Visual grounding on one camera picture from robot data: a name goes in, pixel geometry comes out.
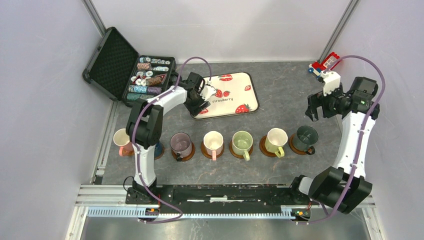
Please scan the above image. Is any dark green mug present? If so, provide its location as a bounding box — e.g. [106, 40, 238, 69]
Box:
[292, 125, 319, 152]

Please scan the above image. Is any white strawberry print tray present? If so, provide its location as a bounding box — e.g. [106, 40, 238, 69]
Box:
[192, 72, 260, 120]

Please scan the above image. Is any pale pink white mug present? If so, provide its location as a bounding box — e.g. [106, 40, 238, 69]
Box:
[203, 130, 224, 161]

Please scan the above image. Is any lilac mug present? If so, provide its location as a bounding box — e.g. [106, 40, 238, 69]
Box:
[170, 132, 193, 162]

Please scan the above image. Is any brown grooved wooden coaster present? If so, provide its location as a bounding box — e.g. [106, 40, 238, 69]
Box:
[200, 141, 225, 159]
[259, 135, 276, 158]
[288, 134, 316, 156]
[171, 142, 196, 162]
[229, 142, 254, 159]

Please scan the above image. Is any yellow-green mug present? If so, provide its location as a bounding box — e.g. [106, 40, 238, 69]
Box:
[264, 128, 289, 158]

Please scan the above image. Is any light green mug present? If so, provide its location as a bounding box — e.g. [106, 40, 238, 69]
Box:
[231, 130, 254, 161]

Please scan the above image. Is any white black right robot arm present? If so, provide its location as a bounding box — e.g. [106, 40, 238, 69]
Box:
[288, 76, 380, 214]

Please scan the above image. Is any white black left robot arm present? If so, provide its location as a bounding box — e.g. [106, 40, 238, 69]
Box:
[125, 72, 216, 204]

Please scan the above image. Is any light orange flat coaster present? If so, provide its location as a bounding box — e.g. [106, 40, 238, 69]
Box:
[122, 149, 135, 157]

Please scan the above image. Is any red blue toy block car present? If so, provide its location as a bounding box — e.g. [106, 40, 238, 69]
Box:
[307, 51, 340, 82]

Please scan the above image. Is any black poker chip case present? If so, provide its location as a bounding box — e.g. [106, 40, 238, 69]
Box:
[82, 27, 177, 107]

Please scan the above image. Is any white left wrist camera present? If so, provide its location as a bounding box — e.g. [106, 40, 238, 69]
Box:
[200, 84, 217, 101]

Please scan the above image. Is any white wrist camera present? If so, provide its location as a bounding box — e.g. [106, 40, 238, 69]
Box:
[200, 84, 217, 101]
[320, 71, 341, 97]

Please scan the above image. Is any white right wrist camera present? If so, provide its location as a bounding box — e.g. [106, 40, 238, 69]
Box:
[320, 71, 341, 97]

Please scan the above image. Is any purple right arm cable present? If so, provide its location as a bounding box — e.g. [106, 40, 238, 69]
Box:
[293, 55, 386, 226]

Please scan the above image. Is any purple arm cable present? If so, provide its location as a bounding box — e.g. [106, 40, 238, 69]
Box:
[293, 55, 386, 226]
[130, 56, 213, 225]

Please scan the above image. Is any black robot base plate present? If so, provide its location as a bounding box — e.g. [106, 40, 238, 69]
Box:
[125, 184, 315, 215]

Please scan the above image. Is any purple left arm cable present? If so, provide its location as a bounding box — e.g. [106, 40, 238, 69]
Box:
[130, 56, 213, 225]

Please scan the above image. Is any aluminium frame rail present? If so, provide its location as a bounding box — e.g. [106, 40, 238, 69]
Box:
[66, 185, 386, 240]

